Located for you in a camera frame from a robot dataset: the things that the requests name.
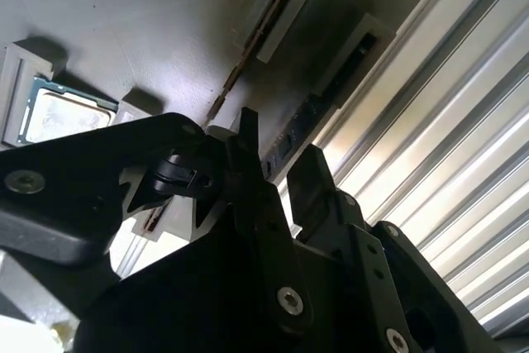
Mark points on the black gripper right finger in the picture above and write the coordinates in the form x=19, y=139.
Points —
x=314, y=187

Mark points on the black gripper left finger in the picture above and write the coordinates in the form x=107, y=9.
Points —
x=82, y=171

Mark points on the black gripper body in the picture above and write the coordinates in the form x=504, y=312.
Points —
x=186, y=295

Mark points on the blue RAM stick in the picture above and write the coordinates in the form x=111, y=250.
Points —
x=306, y=115

